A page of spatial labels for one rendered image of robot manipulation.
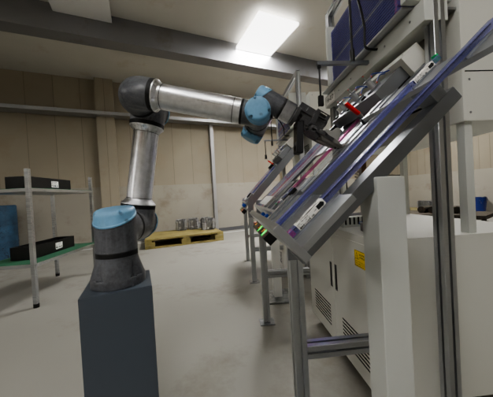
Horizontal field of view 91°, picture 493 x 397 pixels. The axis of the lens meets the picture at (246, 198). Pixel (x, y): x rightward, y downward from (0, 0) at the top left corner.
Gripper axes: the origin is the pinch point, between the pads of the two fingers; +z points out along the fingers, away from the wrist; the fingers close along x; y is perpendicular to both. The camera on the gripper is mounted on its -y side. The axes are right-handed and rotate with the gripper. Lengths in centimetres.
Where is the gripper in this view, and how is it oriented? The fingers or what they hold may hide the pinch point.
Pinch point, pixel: (337, 147)
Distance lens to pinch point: 96.5
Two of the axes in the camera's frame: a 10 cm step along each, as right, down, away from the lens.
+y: 4.8, -8.8, 0.3
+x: -0.8, -0.1, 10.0
